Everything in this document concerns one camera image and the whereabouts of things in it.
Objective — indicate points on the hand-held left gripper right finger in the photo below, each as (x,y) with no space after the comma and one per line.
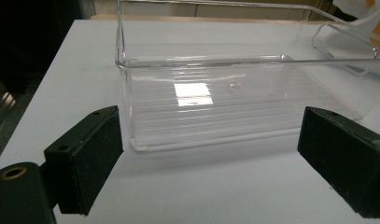
(346,155)

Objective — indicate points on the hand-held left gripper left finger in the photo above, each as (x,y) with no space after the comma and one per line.
(85,161)

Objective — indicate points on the white cloth bag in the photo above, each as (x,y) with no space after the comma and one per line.
(343,43)

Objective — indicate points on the clear plastic container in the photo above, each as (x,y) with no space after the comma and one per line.
(209,118)

